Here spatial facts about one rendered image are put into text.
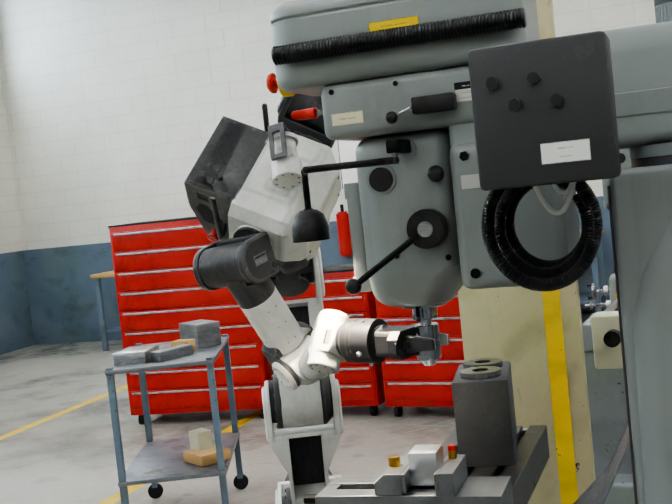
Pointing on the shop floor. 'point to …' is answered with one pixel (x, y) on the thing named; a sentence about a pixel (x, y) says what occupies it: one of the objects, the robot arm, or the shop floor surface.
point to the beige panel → (539, 362)
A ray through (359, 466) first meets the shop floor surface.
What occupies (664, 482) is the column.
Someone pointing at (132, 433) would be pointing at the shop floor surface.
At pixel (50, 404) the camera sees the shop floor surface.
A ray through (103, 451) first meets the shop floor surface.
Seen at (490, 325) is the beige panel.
